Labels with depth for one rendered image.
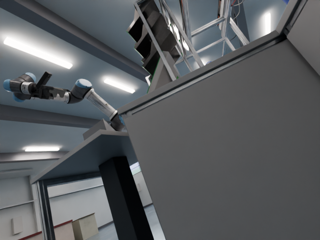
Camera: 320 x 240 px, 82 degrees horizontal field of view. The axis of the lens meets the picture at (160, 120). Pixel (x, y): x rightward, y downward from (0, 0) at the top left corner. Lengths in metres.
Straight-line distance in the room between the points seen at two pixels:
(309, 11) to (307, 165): 0.48
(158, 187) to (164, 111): 0.30
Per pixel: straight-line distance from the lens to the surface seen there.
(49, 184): 1.49
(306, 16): 0.82
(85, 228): 9.50
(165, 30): 1.28
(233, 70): 0.82
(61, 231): 9.00
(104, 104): 1.60
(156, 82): 1.13
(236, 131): 0.73
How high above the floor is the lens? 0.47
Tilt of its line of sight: 20 degrees up
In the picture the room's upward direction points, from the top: 24 degrees counter-clockwise
